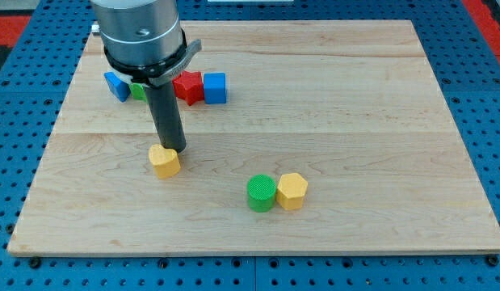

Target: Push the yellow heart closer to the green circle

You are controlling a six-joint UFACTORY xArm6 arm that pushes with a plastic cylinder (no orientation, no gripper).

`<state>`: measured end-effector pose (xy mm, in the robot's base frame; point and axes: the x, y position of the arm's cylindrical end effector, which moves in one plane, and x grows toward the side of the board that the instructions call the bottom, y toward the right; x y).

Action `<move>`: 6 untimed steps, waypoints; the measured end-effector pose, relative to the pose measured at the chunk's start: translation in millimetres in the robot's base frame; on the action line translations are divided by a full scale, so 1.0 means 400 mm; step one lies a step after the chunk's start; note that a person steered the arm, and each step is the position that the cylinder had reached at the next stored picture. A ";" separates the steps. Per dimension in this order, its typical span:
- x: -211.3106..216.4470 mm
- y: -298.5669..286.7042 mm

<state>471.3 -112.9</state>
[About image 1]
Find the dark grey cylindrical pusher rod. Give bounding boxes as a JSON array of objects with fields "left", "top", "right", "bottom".
[{"left": 145, "top": 82, "right": 187, "bottom": 153}]

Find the yellow heart block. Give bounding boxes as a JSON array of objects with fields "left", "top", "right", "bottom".
[{"left": 148, "top": 144, "right": 181, "bottom": 179}]

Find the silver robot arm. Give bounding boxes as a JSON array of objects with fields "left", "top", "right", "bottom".
[{"left": 90, "top": 0, "right": 202, "bottom": 153}]

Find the green circle block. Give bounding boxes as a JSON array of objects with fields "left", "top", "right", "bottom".
[{"left": 246, "top": 175, "right": 276, "bottom": 213}]

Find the green block behind rod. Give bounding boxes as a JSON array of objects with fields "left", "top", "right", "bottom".
[{"left": 129, "top": 83, "right": 147, "bottom": 103}]

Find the red star block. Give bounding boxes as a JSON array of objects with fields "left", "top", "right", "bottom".
[{"left": 172, "top": 71, "right": 204, "bottom": 106}]

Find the blue angled block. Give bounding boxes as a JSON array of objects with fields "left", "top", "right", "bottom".
[{"left": 103, "top": 72, "right": 131, "bottom": 103}]

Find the blue cube block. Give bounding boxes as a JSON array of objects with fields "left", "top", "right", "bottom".
[{"left": 204, "top": 72, "right": 227, "bottom": 104}]

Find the yellow hexagon block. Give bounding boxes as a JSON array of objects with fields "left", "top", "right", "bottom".
[{"left": 276, "top": 173, "right": 309, "bottom": 210}]

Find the wooden board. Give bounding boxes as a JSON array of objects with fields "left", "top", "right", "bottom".
[{"left": 7, "top": 20, "right": 500, "bottom": 257}]

